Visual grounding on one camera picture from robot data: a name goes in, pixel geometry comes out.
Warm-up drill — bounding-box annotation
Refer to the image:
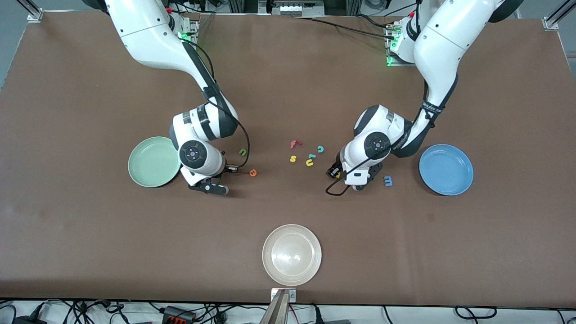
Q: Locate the black orange power strip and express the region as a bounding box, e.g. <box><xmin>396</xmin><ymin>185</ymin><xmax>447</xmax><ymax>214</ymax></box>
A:
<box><xmin>162</xmin><ymin>306</ymin><xmax>197</xmax><ymax>324</ymax></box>

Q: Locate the grey connector box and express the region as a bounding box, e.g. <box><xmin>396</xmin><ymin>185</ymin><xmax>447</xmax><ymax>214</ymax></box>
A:
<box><xmin>258</xmin><ymin>0</ymin><xmax>325</xmax><ymax>17</ymax></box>

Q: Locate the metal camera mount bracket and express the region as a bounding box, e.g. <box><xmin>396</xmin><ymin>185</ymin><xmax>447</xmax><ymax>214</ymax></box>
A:
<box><xmin>270</xmin><ymin>288</ymin><xmax>297</xmax><ymax>303</ymax></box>

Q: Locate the camera mount pole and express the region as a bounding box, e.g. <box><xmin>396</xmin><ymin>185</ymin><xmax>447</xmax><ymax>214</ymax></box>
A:
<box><xmin>259</xmin><ymin>290</ymin><xmax>291</xmax><ymax>324</ymax></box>

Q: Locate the black cable across table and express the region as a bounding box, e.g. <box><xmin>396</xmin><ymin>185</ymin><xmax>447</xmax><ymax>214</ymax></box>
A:
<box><xmin>292</xmin><ymin>15</ymin><xmax>401</xmax><ymax>40</ymax></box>

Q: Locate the white translucent round plate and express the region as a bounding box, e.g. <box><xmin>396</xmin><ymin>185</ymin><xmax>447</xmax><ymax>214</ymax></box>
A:
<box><xmin>262</xmin><ymin>224</ymin><xmax>322</xmax><ymax>286</ymax></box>

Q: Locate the blue round plate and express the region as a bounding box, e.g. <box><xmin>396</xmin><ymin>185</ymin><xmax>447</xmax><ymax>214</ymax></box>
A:
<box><xmin>418</xmin><ymin>144</ymin><xmax>474</xmax><ymax>196</ymax></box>

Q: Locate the green round plate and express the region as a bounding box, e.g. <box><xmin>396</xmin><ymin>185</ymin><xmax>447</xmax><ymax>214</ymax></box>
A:
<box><xmin>128</xmin><ymin>136</ymin><xmax>182</xmax><ymax>188</ymax></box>

